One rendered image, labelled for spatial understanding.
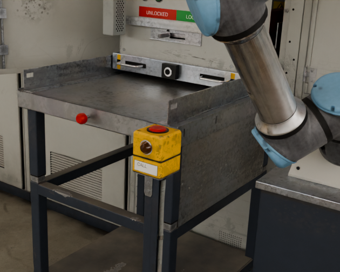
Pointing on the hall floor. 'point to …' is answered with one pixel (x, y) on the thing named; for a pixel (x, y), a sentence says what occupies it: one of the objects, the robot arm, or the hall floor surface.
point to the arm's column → (300, 236)
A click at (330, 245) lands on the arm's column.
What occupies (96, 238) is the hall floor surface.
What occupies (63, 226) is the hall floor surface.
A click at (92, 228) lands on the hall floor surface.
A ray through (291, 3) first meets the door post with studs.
